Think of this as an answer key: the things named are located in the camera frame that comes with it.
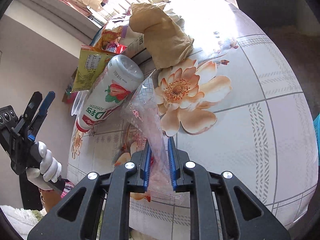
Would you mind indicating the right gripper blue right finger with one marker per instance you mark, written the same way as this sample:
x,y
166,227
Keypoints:
x,y
173,162

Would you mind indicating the clear plastic bag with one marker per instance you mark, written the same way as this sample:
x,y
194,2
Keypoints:
x,y
142,112

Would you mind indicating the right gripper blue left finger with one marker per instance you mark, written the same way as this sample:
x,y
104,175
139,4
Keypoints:
x,y
145,166

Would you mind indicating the white cloth glove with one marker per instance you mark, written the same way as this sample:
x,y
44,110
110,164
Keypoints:
x,y
176,18

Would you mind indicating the strawberry milk bottle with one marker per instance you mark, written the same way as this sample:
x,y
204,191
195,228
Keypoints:
x,y
120,78

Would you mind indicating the tan paper bag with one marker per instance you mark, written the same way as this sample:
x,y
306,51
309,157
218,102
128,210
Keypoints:
x,y
165,41

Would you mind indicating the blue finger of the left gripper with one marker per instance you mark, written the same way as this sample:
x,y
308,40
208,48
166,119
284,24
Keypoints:
x,y
32,106
40,116

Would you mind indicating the yellow green snack bag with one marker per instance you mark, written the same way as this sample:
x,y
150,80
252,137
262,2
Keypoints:
x,y
92,62

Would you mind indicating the left white gloved hand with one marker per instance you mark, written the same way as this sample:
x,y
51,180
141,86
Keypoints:
x,y
50,169

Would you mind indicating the red plastic wrapper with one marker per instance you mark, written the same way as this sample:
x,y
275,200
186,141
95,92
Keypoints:
x,y
120,48

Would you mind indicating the orange chip bag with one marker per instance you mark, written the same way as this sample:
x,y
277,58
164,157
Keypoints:
x,y
112,31

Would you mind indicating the white cardboard box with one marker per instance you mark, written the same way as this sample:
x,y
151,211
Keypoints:
x,y
137,51

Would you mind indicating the floral tablecloth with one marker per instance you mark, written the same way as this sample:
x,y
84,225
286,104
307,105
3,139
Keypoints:
x,y
255,120

